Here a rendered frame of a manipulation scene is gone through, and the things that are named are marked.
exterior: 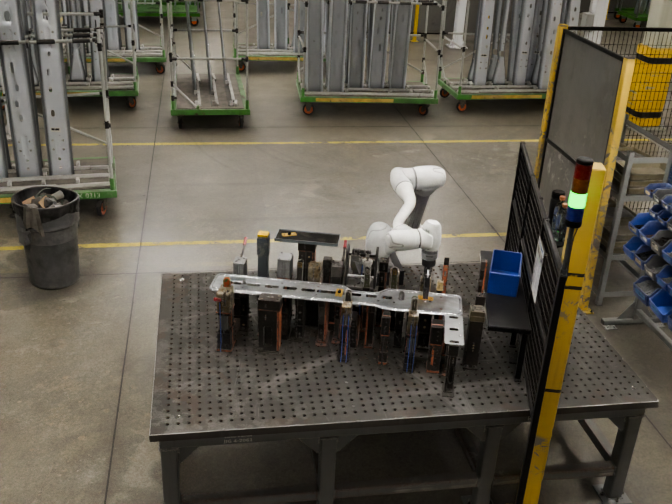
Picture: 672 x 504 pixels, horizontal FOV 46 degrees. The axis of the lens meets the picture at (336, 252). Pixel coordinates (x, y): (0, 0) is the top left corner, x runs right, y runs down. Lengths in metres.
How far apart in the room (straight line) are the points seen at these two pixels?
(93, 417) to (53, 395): 0.37
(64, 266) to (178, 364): 2.44
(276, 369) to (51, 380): 1.84
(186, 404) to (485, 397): 1.50
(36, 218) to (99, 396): 1.61
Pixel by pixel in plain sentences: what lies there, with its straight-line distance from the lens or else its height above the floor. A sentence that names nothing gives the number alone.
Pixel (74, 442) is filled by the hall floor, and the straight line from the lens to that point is 4.99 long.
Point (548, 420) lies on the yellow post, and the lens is 4.10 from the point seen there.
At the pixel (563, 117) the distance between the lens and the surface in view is 6.86.
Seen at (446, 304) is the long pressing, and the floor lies 1.00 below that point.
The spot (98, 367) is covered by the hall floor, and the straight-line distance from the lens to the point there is 5.59.
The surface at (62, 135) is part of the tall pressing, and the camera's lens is 7.96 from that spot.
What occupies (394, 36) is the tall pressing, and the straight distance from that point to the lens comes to 11.32.
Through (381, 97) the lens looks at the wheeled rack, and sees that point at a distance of 11.04.
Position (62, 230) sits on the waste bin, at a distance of 6.38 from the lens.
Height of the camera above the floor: 3.09
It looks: 26 degrees down
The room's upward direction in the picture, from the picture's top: 3 degrees clockwise
